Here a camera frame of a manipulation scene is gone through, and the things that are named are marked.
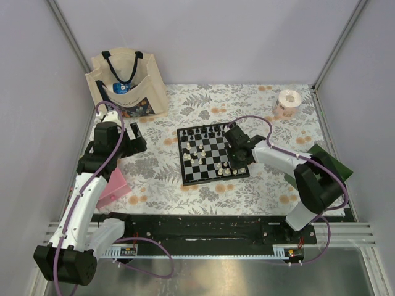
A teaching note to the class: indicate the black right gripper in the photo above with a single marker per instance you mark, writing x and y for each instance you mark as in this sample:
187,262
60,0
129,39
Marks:
234,164

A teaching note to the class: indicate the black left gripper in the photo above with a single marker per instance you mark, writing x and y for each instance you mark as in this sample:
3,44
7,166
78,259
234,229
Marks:
135,145

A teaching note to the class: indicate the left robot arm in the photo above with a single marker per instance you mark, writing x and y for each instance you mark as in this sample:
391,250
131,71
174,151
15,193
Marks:
71,255

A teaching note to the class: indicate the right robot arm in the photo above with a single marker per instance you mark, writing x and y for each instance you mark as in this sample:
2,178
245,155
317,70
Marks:
318,181

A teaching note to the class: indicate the black magnetic chess board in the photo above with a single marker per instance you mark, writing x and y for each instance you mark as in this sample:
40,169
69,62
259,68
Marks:
208,149

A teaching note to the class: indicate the pink plastic box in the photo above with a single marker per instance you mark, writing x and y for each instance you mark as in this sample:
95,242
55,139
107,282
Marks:
116,188

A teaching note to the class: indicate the floral patterned table mat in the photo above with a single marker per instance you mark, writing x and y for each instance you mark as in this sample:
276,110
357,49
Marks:
154,176

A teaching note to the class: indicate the pink wrapped toilet paper roll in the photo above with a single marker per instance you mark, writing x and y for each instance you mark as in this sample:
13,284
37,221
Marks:
287,104

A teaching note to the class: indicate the cream canvas tote bag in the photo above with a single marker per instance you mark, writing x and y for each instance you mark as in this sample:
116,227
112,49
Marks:
147,96

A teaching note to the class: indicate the dark green plastic box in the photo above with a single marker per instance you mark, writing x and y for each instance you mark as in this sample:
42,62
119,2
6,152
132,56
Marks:
344,171

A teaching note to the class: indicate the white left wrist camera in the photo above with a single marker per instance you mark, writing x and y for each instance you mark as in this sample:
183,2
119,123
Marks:
111,116

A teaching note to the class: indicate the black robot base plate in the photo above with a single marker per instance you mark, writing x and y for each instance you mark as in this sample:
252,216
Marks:
204,235

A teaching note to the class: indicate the white slotted cable duct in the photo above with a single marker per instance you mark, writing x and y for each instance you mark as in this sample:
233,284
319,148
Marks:
121,252

